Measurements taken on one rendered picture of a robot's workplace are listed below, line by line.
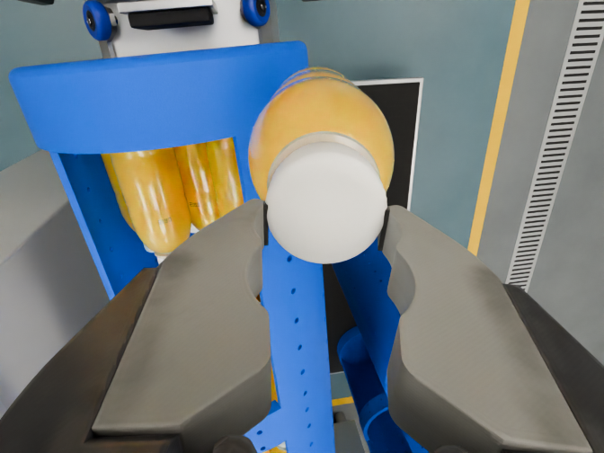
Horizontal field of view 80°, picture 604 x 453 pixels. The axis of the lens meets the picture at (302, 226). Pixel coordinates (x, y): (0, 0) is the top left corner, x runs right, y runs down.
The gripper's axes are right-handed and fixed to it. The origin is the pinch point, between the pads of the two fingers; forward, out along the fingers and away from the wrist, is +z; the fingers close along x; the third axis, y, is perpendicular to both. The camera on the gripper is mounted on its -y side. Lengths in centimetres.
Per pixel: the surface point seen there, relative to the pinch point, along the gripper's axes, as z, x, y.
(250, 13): 43.3, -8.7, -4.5
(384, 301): 53, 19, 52
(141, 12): 34.8, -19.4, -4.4
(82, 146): 16.3, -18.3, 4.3
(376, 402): 79, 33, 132
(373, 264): 66, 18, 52
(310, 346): 20.7, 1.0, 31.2
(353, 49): 146, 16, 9
